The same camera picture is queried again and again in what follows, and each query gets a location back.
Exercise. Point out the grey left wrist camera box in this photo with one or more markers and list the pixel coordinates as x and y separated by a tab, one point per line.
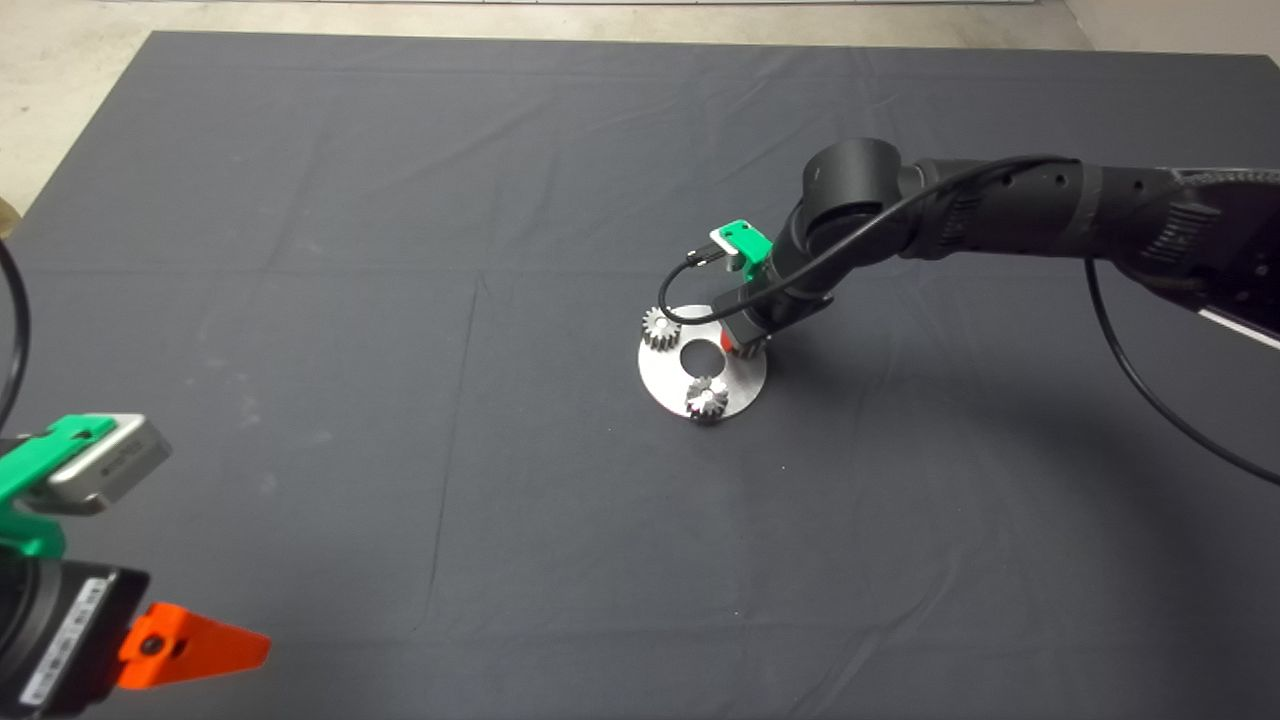
110	465

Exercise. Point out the green left camera mount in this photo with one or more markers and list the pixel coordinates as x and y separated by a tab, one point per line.
30	475

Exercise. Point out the round metal plate with hole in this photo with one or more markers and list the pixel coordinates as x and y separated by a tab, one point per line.
665	385

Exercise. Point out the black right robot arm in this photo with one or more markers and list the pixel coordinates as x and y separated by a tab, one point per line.
1000	210

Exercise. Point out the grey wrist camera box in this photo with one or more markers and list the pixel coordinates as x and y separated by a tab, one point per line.
110	465
725	250

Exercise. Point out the dark grey table cloth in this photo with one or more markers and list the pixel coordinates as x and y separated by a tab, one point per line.
400	300

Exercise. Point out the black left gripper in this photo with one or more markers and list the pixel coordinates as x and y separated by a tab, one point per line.
50	630

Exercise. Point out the large steel bevel gear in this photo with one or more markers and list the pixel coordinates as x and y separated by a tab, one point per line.
757	348

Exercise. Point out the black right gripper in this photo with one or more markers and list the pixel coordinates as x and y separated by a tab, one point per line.
770	312

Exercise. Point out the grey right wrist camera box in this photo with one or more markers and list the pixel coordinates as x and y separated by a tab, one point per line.
725	250

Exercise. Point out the steel spur gear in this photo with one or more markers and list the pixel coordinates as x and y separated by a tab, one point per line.
660	328

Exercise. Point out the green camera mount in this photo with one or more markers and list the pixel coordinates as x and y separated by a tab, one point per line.
748	240
30	475

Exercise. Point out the green right camera mount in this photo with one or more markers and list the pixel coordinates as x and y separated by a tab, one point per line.
748	240

